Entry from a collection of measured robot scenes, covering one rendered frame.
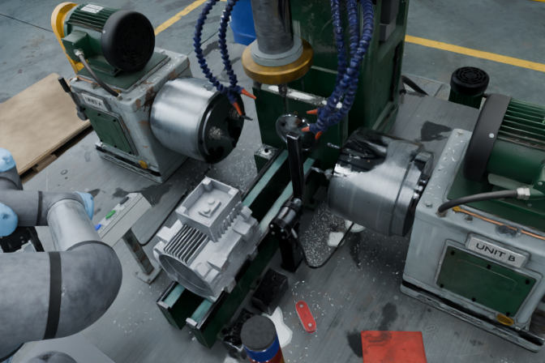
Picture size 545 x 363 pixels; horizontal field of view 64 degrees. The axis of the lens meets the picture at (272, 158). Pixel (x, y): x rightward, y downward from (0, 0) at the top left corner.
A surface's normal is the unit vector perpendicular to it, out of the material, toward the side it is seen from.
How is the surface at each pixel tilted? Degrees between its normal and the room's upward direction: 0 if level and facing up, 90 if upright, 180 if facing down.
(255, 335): 0
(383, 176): 32
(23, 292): 44
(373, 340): 2
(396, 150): 2
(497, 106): 10
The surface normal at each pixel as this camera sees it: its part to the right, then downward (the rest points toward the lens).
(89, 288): 0.82, -0.29
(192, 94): -0.19, -0.58
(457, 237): -0.52, 0.65
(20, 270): 0.41, -0.75
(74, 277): 0.59, -0.58
